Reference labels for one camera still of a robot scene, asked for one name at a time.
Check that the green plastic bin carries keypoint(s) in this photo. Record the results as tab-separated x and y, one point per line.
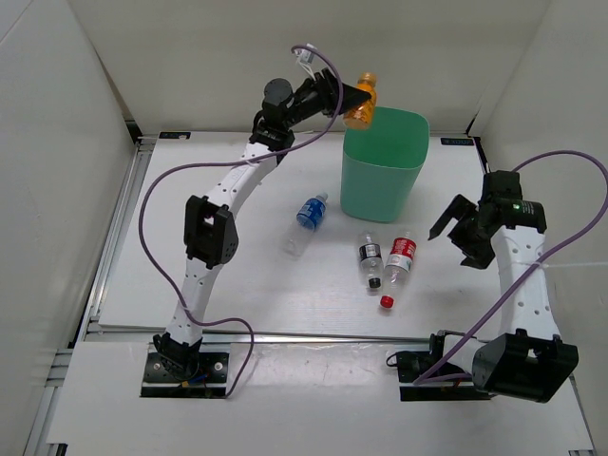
381	164

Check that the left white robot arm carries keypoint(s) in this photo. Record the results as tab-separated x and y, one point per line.
210	233

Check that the orange juice bottle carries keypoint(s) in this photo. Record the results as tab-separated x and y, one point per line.
360	118

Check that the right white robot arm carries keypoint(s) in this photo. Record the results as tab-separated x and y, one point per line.
515	349

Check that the aluminium frame rail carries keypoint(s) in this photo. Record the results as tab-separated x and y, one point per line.
319	294

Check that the red label water bottle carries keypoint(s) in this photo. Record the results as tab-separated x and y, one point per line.
397	269

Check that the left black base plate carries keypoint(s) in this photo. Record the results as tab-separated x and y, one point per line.
208	381

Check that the blue label water bottle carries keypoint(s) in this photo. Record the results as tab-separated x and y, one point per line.
305	224

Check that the black label water bottle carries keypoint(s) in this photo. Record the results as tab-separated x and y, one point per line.
371	263

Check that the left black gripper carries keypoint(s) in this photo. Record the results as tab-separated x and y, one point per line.
327	89

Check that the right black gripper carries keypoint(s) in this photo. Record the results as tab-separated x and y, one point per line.
479	256

